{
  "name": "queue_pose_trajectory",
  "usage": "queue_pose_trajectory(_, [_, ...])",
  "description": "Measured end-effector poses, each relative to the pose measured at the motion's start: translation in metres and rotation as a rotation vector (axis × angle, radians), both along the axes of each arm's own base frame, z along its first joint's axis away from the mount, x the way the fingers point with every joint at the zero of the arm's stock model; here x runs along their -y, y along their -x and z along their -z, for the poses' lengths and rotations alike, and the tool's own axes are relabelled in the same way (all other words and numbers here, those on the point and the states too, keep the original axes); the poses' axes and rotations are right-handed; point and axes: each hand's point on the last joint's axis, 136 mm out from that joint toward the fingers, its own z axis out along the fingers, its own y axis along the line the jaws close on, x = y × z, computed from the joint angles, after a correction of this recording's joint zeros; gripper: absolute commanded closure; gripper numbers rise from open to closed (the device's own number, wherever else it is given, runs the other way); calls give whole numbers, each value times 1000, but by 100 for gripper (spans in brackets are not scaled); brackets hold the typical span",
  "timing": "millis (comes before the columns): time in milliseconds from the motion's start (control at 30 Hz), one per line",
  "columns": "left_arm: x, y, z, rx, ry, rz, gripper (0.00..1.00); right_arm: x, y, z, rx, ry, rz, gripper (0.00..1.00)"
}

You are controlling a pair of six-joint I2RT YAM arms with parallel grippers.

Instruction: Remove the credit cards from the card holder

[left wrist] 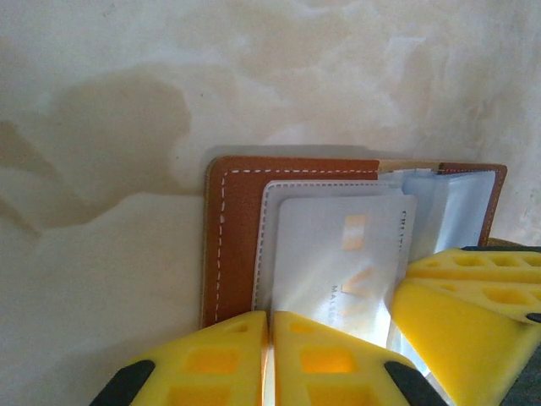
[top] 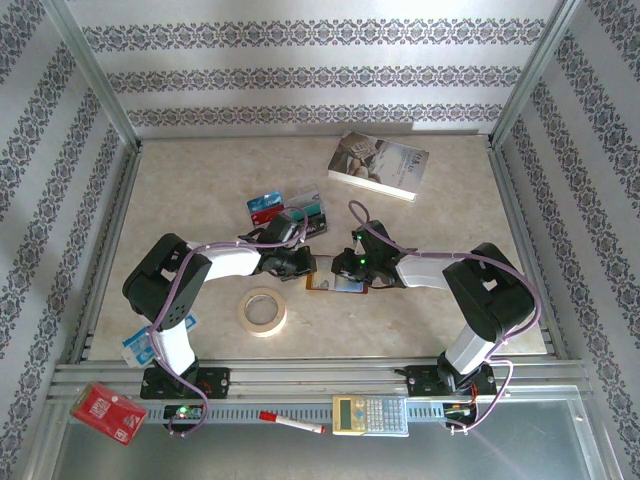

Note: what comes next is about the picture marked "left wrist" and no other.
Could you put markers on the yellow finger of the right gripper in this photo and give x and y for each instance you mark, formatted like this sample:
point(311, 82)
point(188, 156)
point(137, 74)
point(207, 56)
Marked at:
point(477, 275)
point(465, 351)

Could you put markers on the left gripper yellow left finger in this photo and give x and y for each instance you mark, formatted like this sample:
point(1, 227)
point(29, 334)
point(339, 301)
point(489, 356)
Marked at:
point(211, 372)

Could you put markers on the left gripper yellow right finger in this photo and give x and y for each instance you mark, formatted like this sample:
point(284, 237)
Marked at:
point(338, 376)

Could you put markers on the brown leather card holder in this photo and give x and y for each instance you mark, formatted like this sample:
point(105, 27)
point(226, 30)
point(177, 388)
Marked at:
point(236, 237)

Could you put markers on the silver credit card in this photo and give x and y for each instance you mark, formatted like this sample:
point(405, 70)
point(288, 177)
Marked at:
point(321, 254)

